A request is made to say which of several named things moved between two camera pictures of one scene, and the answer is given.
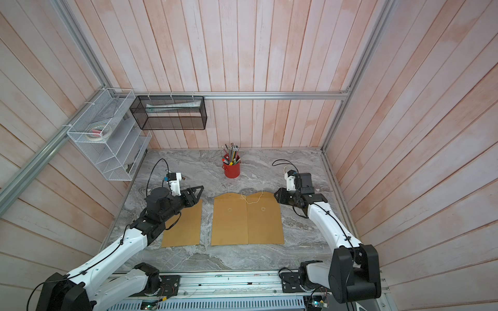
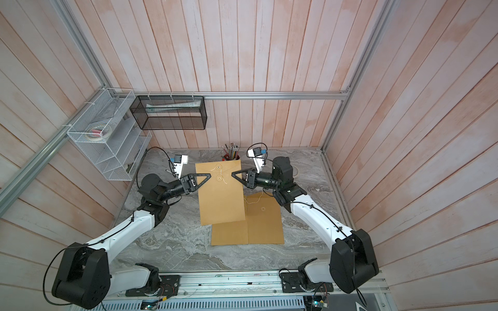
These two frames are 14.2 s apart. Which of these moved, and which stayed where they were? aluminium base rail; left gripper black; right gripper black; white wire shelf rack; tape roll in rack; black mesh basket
Moved: right gripper black; left gripper black
Stayed: tape roll in rack; white wire shelf rack; black mesh basket; aluminium base rail
